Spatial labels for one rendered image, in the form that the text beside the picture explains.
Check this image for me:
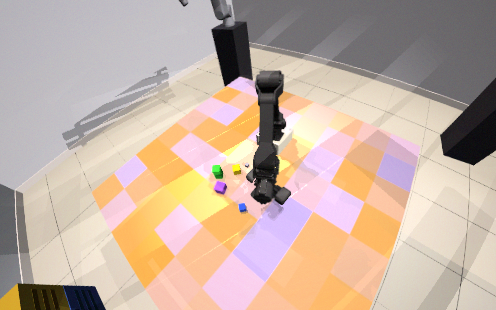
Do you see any blue block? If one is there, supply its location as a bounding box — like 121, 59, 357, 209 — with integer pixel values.
238, 203, 246, 213

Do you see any yellow block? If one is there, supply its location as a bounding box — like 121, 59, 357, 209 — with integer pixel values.
232, 164, 241, 175

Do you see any purple block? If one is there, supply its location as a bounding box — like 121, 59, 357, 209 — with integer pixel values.
213, 181, 227, 195

